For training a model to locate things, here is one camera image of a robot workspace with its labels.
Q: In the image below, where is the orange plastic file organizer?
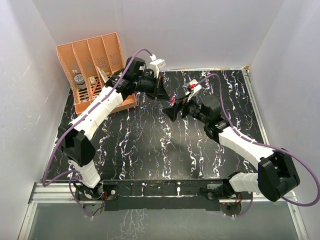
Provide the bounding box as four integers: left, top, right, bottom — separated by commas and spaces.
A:
56, 32, 125, 115

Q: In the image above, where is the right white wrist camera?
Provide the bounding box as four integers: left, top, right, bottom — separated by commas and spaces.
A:
187, 79, 202, 102

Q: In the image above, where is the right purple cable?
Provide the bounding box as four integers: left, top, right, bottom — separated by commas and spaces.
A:
192, 73, 320, 218

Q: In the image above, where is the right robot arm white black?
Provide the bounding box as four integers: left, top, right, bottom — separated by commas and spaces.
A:
162, 95, 301, 202

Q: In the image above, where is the white paper card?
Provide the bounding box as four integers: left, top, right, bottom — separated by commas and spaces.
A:
96, 66, 109, 83

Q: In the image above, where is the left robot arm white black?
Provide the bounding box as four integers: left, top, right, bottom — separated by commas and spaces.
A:
58, 57, 170, 200

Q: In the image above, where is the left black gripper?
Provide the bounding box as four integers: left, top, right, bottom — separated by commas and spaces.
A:
134, 73, 170, 101

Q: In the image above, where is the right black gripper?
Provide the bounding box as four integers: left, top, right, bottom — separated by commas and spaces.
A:
163, 92, 210, 125

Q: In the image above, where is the purple cable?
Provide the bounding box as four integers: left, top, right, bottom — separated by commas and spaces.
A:
192, 73, 320, 218
41, 48, 155, 218

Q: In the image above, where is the small beige box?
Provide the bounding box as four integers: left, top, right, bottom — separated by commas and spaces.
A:
88, 76, 99, 85

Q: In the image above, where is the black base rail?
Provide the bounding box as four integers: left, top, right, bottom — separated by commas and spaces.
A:
103, 179, 228, 212

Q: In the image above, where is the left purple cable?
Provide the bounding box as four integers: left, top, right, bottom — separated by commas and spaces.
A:
41, 48, 155, 218

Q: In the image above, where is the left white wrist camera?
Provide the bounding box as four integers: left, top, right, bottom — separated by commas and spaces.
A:
149, 59, 167, 79

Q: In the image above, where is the pink strap keyring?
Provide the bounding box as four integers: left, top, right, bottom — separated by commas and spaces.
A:
170, 97, 175, 106

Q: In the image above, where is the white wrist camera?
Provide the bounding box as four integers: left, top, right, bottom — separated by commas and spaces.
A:
187, 79, 202, 102
149, 59, 167, 79

